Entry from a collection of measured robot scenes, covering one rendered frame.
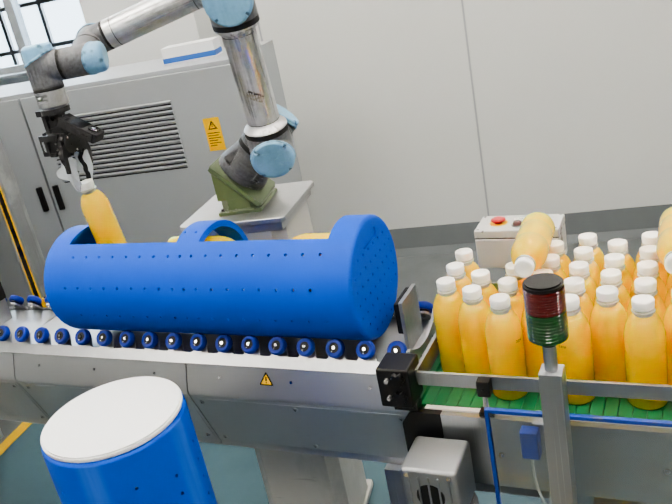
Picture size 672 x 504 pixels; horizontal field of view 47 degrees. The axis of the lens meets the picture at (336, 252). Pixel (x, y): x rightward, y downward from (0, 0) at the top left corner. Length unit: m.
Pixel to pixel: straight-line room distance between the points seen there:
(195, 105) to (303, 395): 1.87
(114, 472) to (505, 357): 0.76
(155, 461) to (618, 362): 0.89
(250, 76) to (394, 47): 2.54
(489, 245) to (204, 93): 1.82
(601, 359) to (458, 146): 3.06
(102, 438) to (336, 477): 1.17
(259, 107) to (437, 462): 0.98
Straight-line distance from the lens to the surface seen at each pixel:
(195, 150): 3.48
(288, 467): 2.56
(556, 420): 1.35
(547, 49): 4.37
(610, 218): 4.63
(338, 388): 1.78
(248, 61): 1.94
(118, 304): 1.98
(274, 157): 2.02
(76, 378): 2.24
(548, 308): 1.22
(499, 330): 1.52
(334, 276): 1.63
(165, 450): 1.52
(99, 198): 2.07
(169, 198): 3.62
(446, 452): 1.55
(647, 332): 1.48
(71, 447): 1.55
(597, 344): 1.55
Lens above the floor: 1.79
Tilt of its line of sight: 21 degrees down
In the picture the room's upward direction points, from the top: 12 degrees counter-clockwise
